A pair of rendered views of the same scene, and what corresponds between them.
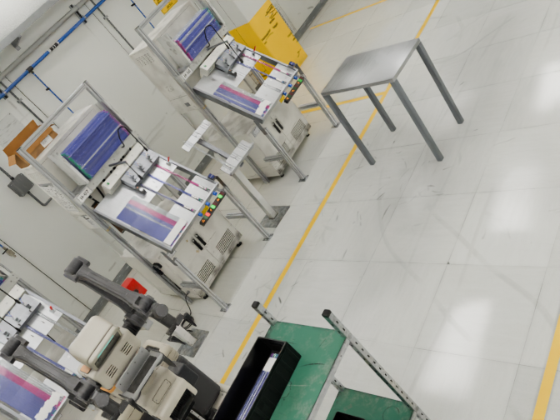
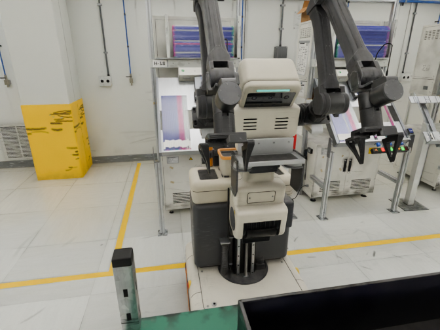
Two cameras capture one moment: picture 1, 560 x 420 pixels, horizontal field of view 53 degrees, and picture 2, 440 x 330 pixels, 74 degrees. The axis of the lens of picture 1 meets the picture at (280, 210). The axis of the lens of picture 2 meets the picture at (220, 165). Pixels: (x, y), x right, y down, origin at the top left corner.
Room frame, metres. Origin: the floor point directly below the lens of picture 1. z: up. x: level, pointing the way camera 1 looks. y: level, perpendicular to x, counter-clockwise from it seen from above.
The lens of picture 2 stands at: (1.25, 0.79, 1.39)
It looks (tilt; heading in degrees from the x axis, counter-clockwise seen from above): 20 degrees down; 23
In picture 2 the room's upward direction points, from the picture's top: straight up
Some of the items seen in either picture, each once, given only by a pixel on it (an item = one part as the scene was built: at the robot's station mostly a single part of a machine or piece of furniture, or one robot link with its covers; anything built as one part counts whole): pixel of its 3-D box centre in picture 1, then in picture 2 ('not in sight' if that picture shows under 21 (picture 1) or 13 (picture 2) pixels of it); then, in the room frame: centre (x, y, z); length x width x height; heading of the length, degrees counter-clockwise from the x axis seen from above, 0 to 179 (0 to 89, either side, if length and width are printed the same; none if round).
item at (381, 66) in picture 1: (392, 107); not in sight; (3.81, -1.19, 0.40); 0.70 x 0.45 x 0.80; 29
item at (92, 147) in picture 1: (95, 144); (359, 42); (4.44, 0.76, 1.52); 0.51 x 0.13 x 0.27; 123
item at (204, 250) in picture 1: (183, 247); (329, 162); (4.51, 0.87, 0.31); 0.70 x 0.65 x 0.62; 123
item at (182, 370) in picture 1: (179, 392); (266, 219); (2.44, 1.06, 0.68); 0.28 x 0.27 x 0.25; 123
